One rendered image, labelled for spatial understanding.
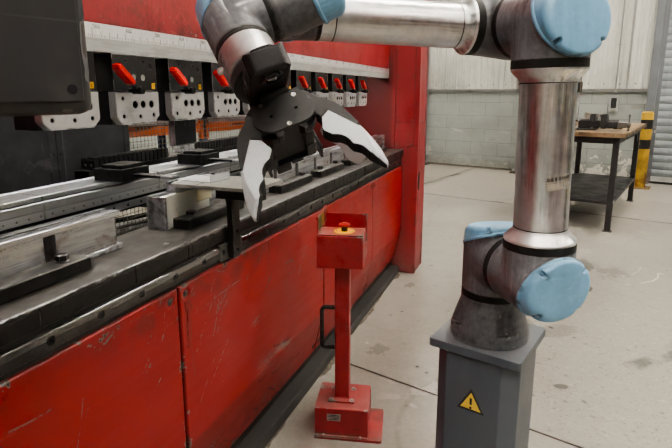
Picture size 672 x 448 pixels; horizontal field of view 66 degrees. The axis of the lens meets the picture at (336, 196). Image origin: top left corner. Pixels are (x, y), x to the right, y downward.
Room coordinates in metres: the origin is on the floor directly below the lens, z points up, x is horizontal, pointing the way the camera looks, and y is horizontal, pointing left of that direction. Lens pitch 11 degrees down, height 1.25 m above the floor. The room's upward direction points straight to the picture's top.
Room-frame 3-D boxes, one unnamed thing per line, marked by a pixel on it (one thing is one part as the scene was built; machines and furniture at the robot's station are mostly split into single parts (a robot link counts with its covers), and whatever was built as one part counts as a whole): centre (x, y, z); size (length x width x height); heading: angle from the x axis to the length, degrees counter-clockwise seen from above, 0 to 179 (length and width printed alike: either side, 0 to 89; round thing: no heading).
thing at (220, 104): (1.68, 0.38, 1.26); 0.15 x 0.09 x 0.17; 159
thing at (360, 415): (1.77, -0.06, 0.06); 0.25 x 0.20 x 0.12; 83
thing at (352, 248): (1.77, -0.03, 0.75); 0.20 x 0.16 x 0.18; 173
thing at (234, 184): (1.47, 0.31, 1.00); 0.26 x 0.18 x 0.01; 69
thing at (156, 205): (1.57, 0.43, 0.92); 0.39 x 0.06 x 0.10; 159
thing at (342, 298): (1.77, -0.03, 0.39); 0.05 x 0.05 x 0.54; 83
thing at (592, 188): (5.42, -2.72, 0.75); 1.80 x 0.75 x 1.50; 144
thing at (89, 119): (1.12, 0.60, 1.26); 0.15 x 0.09 x 0.17; 159
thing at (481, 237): (0.96, -0.31, 0.94); 0.13 x 0.12 x 0.14; 14
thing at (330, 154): (2.70, 0.00, 0.92); 1.67 x 0.06 x 0.10; 159
